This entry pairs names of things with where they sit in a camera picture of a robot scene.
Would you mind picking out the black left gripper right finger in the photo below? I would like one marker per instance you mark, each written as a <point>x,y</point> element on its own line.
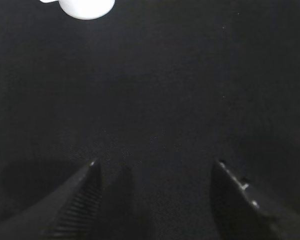
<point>241,211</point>

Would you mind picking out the white ceramic mug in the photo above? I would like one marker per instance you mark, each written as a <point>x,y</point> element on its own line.
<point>84,9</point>

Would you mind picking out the black tablecloth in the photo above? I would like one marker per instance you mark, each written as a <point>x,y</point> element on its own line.
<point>155,91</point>

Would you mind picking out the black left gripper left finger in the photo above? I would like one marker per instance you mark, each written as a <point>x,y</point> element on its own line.
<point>68,213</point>

